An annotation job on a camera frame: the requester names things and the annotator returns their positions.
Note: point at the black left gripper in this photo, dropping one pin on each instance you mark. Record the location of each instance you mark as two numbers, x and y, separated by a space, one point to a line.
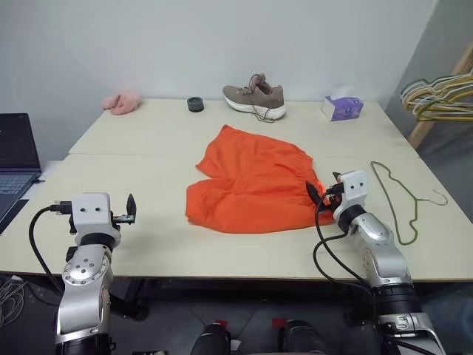
122 220

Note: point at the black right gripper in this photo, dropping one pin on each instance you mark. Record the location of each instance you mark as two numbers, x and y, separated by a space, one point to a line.
332 202

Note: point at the orange shorts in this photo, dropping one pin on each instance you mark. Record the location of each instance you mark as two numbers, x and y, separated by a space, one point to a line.
251 177

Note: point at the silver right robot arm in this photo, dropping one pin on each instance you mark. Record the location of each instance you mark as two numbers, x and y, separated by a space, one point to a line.
384 251

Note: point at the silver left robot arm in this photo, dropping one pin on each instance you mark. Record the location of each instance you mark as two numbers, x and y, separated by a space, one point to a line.
85 273

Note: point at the purple tissue box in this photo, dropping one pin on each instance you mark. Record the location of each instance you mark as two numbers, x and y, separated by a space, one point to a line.
341 109

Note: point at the pink fluffy slipper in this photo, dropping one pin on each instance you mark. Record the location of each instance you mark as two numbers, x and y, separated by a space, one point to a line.
123 103

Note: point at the brown sneaker with white sole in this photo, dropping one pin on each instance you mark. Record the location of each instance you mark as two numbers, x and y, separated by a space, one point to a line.
255 98

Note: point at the light wooden clothes rack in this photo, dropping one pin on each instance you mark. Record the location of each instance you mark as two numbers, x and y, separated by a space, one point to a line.
425 129

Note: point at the black round container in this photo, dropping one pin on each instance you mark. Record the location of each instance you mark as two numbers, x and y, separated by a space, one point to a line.
196 104

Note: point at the dark laptop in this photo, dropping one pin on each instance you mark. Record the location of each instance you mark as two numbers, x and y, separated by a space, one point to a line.
15 144

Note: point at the dark rounded shape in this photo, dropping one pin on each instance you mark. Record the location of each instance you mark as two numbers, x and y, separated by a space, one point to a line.
210 340
305 338

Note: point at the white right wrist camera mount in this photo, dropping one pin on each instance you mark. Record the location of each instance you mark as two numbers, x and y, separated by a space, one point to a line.
354 188

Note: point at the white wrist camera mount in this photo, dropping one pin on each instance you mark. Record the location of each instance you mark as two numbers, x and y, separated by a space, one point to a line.
354 188
90 214

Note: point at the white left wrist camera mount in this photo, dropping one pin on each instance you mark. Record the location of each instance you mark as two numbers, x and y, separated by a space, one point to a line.
90 214

